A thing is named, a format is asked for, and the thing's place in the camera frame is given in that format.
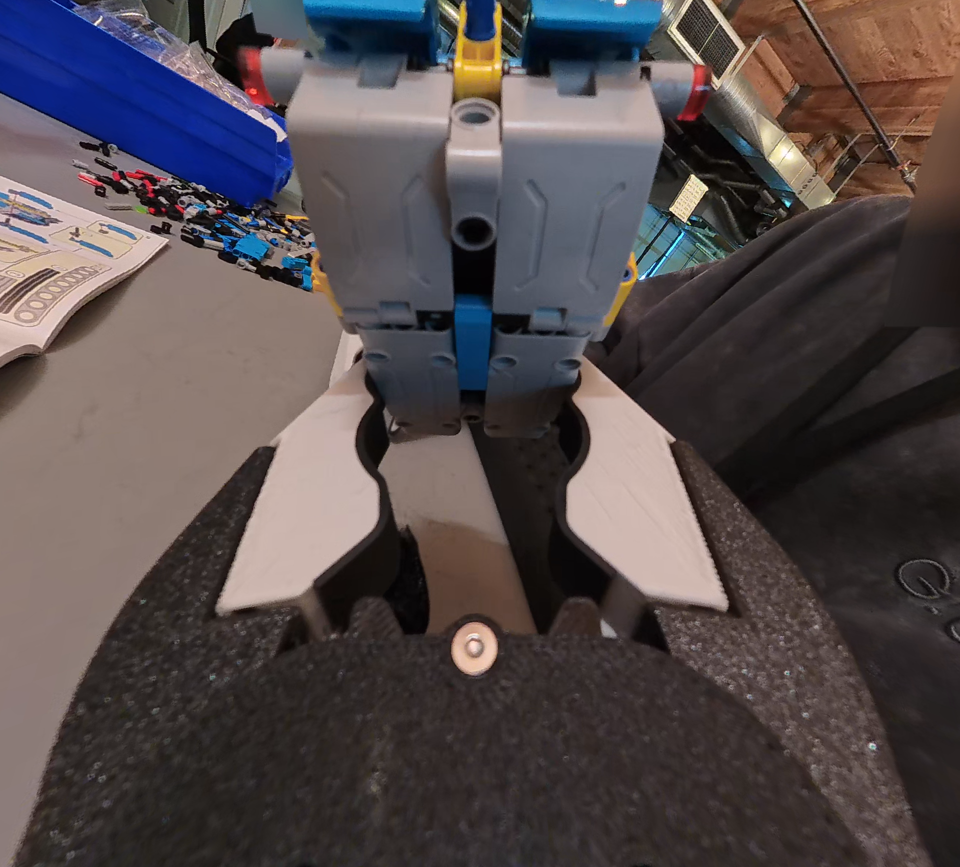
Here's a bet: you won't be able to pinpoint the white vent grille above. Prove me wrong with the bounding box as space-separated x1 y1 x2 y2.
667 0 748 90

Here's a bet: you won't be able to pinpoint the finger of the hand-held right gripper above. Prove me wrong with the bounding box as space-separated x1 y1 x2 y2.
328 345 369 390

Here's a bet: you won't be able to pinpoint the blue storage bin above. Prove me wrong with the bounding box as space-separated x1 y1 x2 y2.
0 0 290 201

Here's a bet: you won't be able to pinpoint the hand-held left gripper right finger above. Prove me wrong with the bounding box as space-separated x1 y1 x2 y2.
553 366 731 637

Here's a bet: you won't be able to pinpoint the grey desk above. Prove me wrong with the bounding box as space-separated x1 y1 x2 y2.
0 94 537 861

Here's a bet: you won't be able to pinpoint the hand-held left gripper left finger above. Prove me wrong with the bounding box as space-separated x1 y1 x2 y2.
215 368 391 642

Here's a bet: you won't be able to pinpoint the pile of small brick parts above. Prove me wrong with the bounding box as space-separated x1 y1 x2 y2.
75 139 320 291

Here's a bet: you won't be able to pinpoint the open instruction booklet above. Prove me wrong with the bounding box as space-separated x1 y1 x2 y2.
0 177 170 367

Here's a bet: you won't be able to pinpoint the clear plastic bags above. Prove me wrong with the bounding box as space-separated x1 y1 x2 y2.
75 0 260 114

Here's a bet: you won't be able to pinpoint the blue grey toy robot model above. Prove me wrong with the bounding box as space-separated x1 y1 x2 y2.
240 0 714 442

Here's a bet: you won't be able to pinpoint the black dotted pad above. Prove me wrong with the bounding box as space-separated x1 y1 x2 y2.
476 432 575 632

